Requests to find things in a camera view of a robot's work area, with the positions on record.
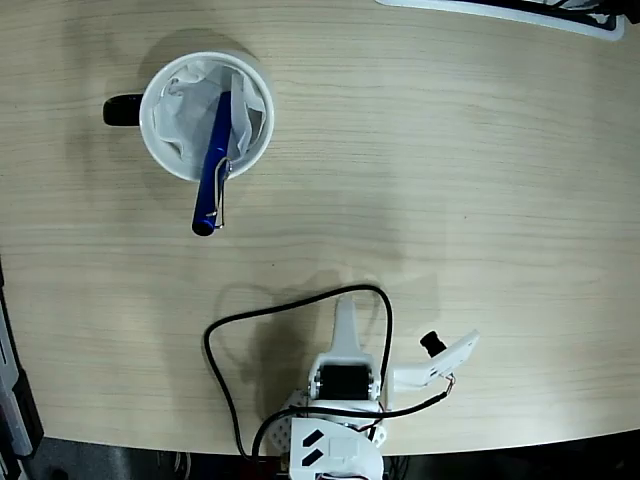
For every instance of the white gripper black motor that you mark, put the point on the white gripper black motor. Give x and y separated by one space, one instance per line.
342 383

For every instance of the blue pen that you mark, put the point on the blue pen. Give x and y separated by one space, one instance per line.
212 170

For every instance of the white perforated arm base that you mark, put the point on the white perforated arm base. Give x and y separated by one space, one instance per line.
280 435

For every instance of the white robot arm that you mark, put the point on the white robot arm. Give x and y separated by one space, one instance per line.
345 450

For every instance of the brass clamp screw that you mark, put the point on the brass clamp screw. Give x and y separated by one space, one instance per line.
284 464

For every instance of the crumpled white tissue paper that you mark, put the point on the crumpled white tissue paper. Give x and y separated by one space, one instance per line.
180 115

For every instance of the white flat device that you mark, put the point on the white flat device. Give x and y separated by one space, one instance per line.
500 12

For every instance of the grey metal rail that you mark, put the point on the grey metal rail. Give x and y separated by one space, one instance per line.
12 400

